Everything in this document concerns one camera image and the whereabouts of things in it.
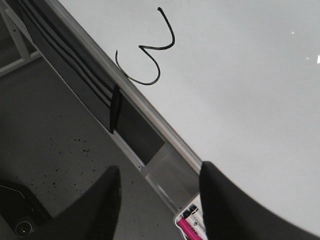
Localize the black device with lens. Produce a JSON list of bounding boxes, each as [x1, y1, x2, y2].
[[0, 179, 52, 240]]

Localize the white plastic marker tray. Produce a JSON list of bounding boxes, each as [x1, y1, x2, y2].
[[173, 193, 208, 240]]

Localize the black capped marker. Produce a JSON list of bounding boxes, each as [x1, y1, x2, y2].
[[182, 203, 201, 219]]

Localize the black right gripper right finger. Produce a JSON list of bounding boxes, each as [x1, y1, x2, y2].
[[199, 161, 318, 240]]

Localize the pink marker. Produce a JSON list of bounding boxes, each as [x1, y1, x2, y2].
[[176, 216, 201, 240]]

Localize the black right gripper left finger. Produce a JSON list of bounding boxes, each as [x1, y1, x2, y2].
[[37, 166, 122, 240]]

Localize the white whiteboard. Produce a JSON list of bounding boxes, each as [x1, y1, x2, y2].
[[62, 0, 320, 235]]

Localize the aluminium whiteboard frame rail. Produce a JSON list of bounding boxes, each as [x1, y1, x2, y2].
[[46, 0, 202, 174]]

